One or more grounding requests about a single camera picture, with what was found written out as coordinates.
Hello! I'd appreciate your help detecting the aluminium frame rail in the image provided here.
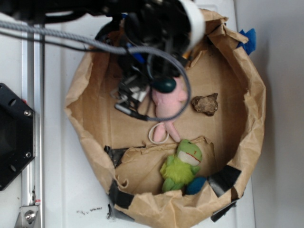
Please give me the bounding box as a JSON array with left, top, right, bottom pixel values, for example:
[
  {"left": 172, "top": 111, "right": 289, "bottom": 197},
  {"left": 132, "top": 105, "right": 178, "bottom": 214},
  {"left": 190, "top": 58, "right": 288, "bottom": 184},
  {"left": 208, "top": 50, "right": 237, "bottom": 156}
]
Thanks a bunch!
[{"left": 21, "top": 32, "right": 45, "bottom": 228}]

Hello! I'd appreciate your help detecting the white plastic tray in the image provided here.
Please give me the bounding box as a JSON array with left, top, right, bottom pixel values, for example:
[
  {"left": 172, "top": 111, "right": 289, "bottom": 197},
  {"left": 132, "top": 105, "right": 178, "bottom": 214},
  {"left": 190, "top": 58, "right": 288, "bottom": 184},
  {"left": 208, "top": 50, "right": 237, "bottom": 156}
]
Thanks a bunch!
[{"left": 43, "top": 0, "right": 255, "bottom": 228}]

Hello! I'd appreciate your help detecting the blue tape strip right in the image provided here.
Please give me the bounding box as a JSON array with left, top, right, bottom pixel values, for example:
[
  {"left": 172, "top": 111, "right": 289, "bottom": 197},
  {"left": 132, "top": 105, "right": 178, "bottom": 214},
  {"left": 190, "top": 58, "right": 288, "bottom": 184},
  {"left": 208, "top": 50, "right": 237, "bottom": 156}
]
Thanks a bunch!
[{"left": 237, "top": 28, "right": 257, "bottom": 55}]

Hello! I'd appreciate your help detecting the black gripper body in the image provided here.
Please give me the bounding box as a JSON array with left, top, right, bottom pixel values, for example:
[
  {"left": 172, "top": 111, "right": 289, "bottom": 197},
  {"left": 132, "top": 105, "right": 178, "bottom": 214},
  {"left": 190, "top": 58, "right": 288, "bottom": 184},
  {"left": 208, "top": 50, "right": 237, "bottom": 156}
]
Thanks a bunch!
[{"left": 111, "top": 51, "right": 183, "bottom": 121}]

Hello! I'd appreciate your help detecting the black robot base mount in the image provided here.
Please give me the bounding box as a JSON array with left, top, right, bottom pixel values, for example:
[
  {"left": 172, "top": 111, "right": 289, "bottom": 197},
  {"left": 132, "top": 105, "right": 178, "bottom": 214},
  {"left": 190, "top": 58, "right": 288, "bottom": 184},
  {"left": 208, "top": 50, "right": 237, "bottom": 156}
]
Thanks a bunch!
[{"left": 0, "top": 83, "right": 35, "bottom": 191}]

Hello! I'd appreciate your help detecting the blue ball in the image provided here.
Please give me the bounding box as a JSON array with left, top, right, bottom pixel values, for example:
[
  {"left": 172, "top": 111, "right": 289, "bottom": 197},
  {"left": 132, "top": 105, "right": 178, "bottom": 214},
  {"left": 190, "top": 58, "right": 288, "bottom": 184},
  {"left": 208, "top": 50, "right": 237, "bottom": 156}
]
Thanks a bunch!
[{"left": 186, "top": 177, "right": 207, "bottom": 195}]

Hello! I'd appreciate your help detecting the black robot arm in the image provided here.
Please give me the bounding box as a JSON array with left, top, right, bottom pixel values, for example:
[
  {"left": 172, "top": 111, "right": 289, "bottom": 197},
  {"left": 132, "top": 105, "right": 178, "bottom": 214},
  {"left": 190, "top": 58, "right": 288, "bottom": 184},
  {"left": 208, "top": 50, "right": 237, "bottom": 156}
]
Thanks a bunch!
[{"left": 0, "top": 0, "right": 205, "bottom": 121}]

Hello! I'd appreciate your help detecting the grey braided cable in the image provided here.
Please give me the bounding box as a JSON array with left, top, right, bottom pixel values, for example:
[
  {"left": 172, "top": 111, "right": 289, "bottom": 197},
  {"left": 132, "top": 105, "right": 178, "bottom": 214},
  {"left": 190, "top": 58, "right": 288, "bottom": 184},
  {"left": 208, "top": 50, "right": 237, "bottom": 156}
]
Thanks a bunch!
[{"left": 0, "top": 20, "right": 192, "bottom": 121}]

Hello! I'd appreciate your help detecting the brown paper bin wall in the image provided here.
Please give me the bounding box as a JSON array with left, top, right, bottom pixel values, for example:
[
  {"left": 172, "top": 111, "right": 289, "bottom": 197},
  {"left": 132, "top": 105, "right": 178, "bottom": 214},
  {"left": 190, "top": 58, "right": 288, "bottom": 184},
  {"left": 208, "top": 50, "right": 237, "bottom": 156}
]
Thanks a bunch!
[{"left": 65, "top": 9, "right": 266, "bottom": 228}]

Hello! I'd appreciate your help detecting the brown rock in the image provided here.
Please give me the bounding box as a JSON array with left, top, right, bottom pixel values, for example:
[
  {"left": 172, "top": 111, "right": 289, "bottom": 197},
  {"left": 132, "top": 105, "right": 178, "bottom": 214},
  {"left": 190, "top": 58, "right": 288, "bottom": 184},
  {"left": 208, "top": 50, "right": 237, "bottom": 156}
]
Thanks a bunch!
[{"left": 191, "top": 93, "right": 218, "bottom": 116}]

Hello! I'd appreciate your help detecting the dark green plastic pickle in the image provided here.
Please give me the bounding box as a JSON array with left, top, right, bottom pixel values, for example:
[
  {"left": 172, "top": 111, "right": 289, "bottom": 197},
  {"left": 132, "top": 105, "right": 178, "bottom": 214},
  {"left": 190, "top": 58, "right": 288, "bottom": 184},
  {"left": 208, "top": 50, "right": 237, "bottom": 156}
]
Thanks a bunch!
[{"left": 151, "top": 77, "right": 176, "bottom": 94}]

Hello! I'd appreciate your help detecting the green frog plush toy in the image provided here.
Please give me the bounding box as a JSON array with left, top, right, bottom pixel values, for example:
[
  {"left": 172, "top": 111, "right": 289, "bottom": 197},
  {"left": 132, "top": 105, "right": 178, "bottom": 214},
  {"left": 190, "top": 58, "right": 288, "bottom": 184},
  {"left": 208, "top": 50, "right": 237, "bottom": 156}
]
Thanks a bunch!
[{"left": 160, "top": 139, "right": 202, "bottom": 192}]

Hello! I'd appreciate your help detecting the metal corner bracket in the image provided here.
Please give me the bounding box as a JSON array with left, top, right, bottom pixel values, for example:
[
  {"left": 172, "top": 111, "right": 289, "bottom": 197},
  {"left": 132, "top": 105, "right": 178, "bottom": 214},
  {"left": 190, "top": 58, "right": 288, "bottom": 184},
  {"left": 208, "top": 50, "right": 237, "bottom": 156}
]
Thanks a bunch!
[{"left": 14, "top": 205, "right": 39, "bottom": 228}]

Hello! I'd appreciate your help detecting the pink plush toy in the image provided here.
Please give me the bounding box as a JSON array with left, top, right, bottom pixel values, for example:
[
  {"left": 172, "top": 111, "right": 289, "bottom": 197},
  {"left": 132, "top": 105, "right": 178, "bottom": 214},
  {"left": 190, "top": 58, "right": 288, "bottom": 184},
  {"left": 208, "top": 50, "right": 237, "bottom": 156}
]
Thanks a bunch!
[{"left": 148, "top": 77, "right": 188, "bottom": 144}]

